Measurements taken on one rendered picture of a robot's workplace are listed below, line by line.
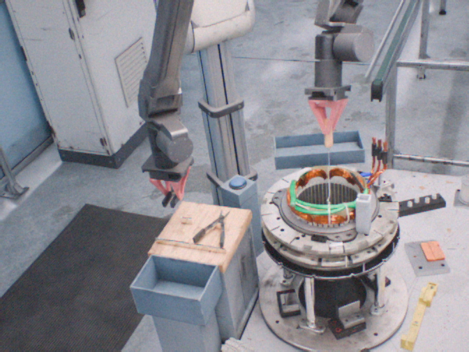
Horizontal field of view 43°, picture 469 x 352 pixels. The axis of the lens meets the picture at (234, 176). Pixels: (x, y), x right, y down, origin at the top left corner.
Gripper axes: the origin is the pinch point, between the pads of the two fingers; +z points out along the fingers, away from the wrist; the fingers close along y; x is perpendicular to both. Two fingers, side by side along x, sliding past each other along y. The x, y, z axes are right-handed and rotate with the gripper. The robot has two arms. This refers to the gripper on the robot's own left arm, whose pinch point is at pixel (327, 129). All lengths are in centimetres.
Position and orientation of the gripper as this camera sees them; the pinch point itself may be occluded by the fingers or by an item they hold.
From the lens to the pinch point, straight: 128.7
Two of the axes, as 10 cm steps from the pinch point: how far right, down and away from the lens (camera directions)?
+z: 0.2, 9.7, 2.3
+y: 5.3, -2.1, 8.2
